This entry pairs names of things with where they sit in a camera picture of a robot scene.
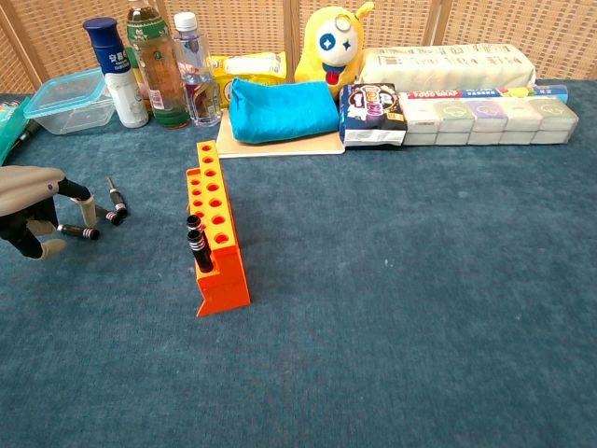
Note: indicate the white bottle blue cap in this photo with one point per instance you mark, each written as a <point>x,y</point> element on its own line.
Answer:
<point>123,93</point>

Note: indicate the tea bottle green label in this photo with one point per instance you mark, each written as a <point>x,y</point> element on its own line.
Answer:
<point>158,70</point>

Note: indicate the black battery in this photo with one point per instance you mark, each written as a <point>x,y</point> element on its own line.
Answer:
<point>29,130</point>

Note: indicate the plastic food wrap box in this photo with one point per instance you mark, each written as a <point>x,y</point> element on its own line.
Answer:
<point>434,94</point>

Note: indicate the green packet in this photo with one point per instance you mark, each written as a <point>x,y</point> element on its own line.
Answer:
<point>131,56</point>

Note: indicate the yellow plush toy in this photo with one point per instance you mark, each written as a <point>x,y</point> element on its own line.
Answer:
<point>336,46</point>

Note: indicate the black precision screwdriver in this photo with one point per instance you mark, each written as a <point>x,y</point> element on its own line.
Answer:
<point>200,252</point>
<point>81,232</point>
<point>119,205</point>
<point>114,218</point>
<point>195,223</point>

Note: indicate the pastel pocket tissue multipack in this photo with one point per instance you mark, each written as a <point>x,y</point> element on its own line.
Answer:
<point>490,121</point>

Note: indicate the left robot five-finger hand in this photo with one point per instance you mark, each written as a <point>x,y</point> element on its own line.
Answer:
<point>28,186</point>

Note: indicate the yellow snack package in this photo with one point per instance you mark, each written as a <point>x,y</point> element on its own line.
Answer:
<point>252,65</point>

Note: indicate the woven rattan folding screen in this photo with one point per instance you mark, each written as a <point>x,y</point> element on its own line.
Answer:
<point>513,23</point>

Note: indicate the clear water bottle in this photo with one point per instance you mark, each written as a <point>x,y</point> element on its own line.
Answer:
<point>196,70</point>

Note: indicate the clear container blue lid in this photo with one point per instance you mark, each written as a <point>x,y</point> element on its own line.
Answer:
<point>65,107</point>

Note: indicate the teal bag white packets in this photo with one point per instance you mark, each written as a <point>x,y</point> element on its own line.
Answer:
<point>11,130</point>

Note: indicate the dark purple pad pack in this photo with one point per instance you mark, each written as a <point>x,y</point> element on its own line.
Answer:
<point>368,107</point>

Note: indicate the white tissue roll pack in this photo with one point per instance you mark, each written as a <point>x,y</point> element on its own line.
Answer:
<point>443,67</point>

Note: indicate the folded blue cloth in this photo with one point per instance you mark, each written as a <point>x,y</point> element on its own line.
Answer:
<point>280,112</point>

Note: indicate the blue felt table mat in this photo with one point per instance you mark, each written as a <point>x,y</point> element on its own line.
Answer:
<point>373,280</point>

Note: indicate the orange bit holder rack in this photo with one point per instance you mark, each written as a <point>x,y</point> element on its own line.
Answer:
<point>224,280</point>

